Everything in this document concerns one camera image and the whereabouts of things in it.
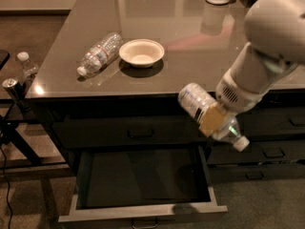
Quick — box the right bottom drawer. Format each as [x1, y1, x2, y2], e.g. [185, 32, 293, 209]
[209, 163, 305, 183]

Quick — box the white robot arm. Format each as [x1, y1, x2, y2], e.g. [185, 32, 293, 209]
[199, 0, 305, 136]

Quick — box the red label plastic bottle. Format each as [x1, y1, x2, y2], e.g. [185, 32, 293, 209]
[76, 32, 123, 77]

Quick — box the right middle drawer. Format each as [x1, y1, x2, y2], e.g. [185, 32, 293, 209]
[208, 140, 305, 165]

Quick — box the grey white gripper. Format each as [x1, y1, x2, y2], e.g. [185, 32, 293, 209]
[199, 69, 274, 136]

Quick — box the small clear bottle white cap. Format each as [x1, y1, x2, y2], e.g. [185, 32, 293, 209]
[17, 52, 39, 83]

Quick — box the dark side table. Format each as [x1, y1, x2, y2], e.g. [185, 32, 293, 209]
[0, 50, 72, 183]

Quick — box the open middle drawer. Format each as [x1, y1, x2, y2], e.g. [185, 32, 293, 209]
[59, 144, 228, 229]

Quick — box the closed top drawer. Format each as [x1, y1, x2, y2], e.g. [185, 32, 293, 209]
[52, 115, 207, 149]

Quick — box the blue label plastic bottle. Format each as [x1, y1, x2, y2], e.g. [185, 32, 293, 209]
[178, 83, 250, 152]

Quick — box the black cable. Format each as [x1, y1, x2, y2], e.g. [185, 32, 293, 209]
[0, 145, 12, 229]

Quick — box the silver metal can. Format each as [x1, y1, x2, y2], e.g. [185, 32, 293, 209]
[2, 78, 24, 102]

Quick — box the white paper bowl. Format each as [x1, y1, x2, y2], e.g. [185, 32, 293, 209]
[119, 39, 165, 68]

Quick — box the right top drawer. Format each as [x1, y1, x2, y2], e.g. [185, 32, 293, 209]
[237, 90, 305, 138]

